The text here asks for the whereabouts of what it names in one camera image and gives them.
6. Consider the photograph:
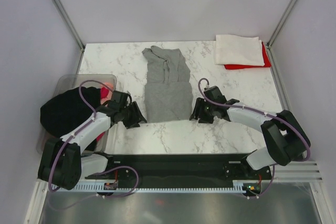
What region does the white slotted cable duct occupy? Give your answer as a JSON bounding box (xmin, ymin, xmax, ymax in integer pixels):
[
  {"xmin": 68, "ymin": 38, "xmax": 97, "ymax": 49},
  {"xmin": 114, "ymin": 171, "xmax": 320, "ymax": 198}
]
[{"xmin": 57, "ymin": 180, "xmax": 246, "ymax": 194}]

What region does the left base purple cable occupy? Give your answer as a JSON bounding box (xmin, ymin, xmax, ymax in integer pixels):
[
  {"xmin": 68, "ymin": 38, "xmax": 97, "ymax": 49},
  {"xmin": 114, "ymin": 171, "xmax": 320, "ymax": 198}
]
[{"xmin": 86, "ymin": 165, "xmax": 140, "ymax": 200}]

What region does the right aluminium frame post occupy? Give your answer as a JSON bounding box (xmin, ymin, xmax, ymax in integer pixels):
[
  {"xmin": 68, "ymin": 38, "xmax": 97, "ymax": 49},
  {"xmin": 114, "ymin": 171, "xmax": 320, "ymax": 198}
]
[{"xmin": 266, "ymin": 0, "xmax": 299, "ymax": 49}]

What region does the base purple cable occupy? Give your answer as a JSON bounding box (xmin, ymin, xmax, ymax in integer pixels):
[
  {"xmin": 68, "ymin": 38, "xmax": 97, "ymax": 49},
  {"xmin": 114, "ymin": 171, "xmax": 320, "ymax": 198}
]
[
  {"xmin": 243, "ymin": 165, "xmax": 276, "ymax": 200},
  {"xmin": 86, "ymin": 165, "xmax": 140, "ymax": 200}
]

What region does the peach t shirt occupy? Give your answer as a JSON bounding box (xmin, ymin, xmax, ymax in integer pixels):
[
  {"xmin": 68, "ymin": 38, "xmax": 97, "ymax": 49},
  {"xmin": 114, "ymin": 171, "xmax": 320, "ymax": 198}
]
[{"xmin": 100, "ymin": 82, "xmax": 114, "ymax": 104}]

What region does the black t shirt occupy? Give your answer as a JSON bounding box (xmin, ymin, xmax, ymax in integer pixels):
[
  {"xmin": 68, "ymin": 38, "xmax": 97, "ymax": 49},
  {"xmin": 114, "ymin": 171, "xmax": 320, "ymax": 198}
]
[{"xmin": 40, "ymin": 87, "xmax": 100, "ymax": 137}]

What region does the magenta t shirt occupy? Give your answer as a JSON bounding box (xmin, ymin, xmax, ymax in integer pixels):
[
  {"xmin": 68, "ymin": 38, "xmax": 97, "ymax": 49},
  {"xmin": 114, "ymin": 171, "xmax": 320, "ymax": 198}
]
[{"xmin": 96, "ymin": 87, "xmax": 112, "ymax": 142}]

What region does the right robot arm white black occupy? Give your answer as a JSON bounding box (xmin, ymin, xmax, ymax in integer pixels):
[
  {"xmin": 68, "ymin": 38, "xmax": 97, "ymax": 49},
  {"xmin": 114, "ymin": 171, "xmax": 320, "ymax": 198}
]
[{"xmin": 190, "ymin": 86, "xmax": 311, "ymax": 179}]

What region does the red folded t shirt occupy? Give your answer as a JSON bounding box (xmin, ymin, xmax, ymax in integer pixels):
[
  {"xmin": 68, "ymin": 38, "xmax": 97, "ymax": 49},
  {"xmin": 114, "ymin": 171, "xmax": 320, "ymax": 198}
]
[{"xmin": 224, "ymin": 42, "xmax": 271, "ymax": 70}]

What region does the white folded t shirt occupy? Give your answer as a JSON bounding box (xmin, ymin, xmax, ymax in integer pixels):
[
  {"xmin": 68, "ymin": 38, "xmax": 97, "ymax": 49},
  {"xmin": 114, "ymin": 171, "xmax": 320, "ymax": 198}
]
[{"xmin": 214, "ymin": 35, "xmax": 264, "ymax": 66}]

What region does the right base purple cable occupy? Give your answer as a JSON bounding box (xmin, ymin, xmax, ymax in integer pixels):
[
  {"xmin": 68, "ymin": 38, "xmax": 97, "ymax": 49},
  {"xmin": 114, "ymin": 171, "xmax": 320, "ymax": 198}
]
[{"xmin": 243, "ymin": 165, "xmax": 276, "ymax": 200}]

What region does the aluminium frame post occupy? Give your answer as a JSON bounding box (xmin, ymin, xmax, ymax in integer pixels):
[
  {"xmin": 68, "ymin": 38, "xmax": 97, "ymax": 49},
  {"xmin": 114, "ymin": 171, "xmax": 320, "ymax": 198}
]
[
  {"xmin": 52, "ymin": 0, "xmax": 85, "ymax": 52},
  {"xmin": 266, "ymin": 0, "xmax": 299, "ymax": 49}
]

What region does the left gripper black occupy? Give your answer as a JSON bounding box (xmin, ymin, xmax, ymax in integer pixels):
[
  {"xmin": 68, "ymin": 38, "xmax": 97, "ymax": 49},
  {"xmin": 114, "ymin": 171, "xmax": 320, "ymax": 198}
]
[{"xmin": 119, "ymin": 101, "xmax": 146, "ymax": 130}]

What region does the left aluminium frame post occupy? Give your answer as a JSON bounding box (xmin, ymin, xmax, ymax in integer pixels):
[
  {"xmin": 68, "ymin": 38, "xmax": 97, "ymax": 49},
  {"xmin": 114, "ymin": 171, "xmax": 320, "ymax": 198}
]
[{"xmin": 52, "ymin": 0, "xmax": 85, "ymax": 52}]

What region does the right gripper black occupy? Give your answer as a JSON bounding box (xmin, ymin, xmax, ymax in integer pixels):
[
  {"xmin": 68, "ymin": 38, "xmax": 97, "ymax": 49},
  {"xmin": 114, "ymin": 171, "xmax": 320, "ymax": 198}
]
[{"xmin": 190, "ymin": 97, "xmax": 216, "ymax": 124}]

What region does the grey t shirt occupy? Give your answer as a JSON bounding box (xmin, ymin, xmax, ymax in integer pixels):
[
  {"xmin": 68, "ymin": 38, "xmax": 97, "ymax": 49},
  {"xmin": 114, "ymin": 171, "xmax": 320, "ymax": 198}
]
[{"xmin": 142, "ymin": 46, "xmax": 193, "ymax": 123}]

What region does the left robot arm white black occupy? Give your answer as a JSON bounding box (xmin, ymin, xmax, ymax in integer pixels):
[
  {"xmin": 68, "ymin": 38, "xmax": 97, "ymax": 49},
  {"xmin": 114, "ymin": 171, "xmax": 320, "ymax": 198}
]
[{"xmin": 38, "ymin": 91, "xmax": 147, "ymax": 192}]

